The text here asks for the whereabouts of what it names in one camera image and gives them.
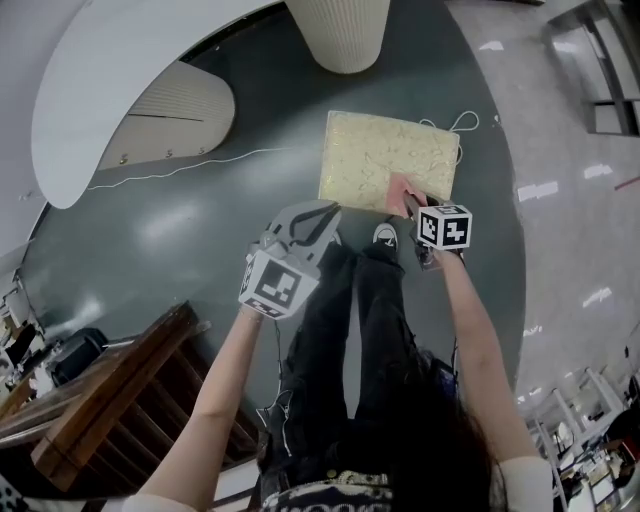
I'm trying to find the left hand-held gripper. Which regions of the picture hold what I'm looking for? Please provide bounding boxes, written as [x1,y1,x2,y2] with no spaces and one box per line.
[237,199,345,321]

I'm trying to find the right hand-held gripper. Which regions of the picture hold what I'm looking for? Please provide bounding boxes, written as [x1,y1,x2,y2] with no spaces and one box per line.
[401,193,474,274]

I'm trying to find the pink wiping cloth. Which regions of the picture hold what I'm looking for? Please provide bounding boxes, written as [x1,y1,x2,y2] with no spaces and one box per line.
[385,172,426,219]

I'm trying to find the cream upholstered stool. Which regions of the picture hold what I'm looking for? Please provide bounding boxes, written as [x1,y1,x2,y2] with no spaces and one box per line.
[318,109,461,219]

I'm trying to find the person's right forearm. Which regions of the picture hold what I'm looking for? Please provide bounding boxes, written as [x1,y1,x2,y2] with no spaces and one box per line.
[432,249,539,464]

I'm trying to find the person's left forearm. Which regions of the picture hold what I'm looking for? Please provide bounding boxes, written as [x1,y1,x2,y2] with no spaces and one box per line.
[132,305,275,512]

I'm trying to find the white curved vanity desk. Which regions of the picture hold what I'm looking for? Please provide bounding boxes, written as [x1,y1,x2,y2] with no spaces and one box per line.
[29,0,392,211]

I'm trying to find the person's right shoe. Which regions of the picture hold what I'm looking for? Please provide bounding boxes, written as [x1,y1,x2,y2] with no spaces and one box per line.
[372,222,402,254]

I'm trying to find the person's black trousers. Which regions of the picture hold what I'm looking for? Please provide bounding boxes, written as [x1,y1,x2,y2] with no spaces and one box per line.
[257,239,427,501]

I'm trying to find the person's studded belt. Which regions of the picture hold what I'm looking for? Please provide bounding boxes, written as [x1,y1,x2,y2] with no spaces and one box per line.
[319,469,394,489]

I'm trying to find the black office chair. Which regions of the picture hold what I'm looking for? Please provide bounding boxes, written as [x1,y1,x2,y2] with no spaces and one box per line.
[49,327,109,389]

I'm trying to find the person's printed white shirt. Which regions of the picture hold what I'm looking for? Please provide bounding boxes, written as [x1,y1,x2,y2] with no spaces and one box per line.
[102,452,557,512]

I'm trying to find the white floor cable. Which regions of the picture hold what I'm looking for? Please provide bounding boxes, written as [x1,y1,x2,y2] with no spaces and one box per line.
[87,110,480,191]

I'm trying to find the dark wooden bed frame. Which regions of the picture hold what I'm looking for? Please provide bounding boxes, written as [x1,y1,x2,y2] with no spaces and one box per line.
[0,299,261,501]

